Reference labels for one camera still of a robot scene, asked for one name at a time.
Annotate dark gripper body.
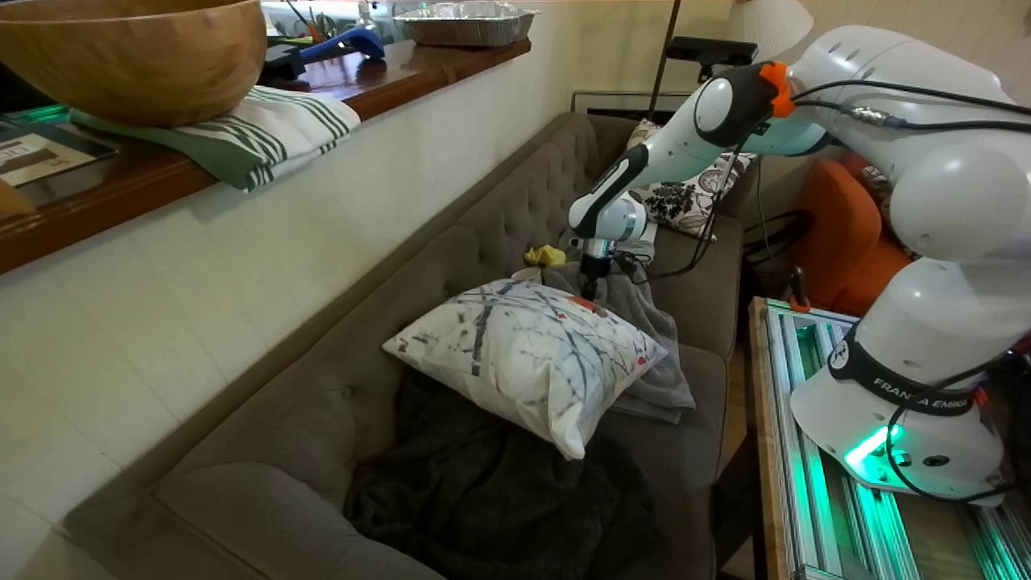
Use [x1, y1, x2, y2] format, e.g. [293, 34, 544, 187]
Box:
[576, 235, 619, 280]

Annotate small yellow item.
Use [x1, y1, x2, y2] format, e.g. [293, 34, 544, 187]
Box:
[522, 242, 571, 272]

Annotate blue plastic item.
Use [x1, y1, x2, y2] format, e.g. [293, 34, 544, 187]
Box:
[293, 25, 388, 68]

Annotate grey blanket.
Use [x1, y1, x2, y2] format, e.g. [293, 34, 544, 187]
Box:
[540, 219, 700, 426]

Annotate white bird print cushion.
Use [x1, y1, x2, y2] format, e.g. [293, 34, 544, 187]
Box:
[379, 269, 669, 465]

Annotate floral print cushion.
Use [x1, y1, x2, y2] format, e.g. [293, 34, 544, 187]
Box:
[626, 118, 756, 242]

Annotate dark charcoal blanket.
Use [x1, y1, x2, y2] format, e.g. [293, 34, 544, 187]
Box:
[340, 367, 658, 580]

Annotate orange armchair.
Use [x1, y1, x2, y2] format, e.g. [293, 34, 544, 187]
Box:
[795, 155, 915, 320]

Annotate silver foil tray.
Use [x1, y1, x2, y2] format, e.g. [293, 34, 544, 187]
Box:
[390, 3, 538, 53]

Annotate grey-brown tufted sofa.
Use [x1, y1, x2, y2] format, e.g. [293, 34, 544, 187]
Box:
[61, 110, 761, 580]

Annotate white lamp shade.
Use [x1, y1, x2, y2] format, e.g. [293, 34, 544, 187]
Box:
[730, 0, 818, 62]

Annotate green striped white towel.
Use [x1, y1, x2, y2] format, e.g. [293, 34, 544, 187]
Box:
[71, 85, 363, 194]

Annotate large wooden bowl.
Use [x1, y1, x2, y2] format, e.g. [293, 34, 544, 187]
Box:
[0, 0, 272, 130]

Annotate grey flat book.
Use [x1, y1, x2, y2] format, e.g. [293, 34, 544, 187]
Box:
[0, 118, 122, 212]

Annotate black camera boom stand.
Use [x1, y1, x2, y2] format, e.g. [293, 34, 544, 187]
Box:
[640, 0, 761, 122]

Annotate brown wooden wall shelf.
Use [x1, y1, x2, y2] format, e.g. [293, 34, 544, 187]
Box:
[0, 39, 536, 274]

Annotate aluminium frame robot table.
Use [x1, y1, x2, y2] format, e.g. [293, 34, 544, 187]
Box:
[746, 298, 1031, 580]

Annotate black base cable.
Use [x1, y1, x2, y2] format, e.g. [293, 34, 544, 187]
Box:
[881, 353, 1031, 510]

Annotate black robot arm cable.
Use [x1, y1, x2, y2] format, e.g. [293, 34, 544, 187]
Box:
[640, 76, 1031, 283]

